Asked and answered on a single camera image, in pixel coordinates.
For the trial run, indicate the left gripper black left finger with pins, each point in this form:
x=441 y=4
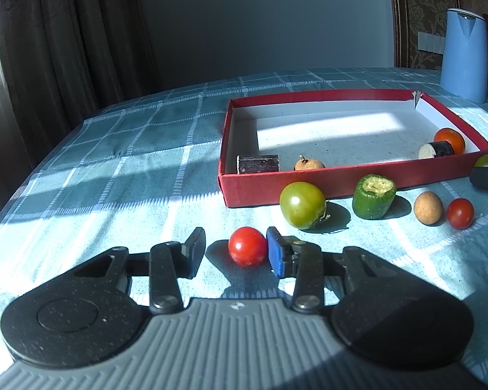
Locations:
x=164 y=265

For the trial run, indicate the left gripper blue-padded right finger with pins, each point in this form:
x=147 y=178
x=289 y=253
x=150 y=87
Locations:
x=310 y=266

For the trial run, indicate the small green tomato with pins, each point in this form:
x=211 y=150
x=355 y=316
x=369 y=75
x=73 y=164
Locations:
x=482 y=162

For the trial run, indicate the red cherry tomato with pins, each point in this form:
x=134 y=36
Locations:
x=460 y=213
x=247 y=247

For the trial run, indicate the round brown longan fruit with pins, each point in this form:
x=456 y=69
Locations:
x=428 y=208

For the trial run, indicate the green cucumber piece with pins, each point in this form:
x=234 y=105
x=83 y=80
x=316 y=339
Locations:
x=373 y=196

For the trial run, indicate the large green tomato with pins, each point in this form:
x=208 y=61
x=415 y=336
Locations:
x=302 y=204

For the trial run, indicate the orange tangerine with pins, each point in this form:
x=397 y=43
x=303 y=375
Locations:
x=453 y=137

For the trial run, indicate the blue electric kettle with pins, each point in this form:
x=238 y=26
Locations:
x=464 y=68

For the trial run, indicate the dark sugarcane piece left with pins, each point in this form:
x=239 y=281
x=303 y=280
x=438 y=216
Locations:
x=257 y=164

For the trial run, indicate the red cardboard box tray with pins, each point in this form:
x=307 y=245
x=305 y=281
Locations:
x=353 y=132

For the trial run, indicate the dark patterned curtain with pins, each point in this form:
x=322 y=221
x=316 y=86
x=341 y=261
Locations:
x=61 y=61

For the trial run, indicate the white wall switch panel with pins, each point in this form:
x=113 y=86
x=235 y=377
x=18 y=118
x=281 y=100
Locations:
x=431 y=43

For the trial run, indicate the dark wooden wall frame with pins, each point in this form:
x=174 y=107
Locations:
x=401 y=33

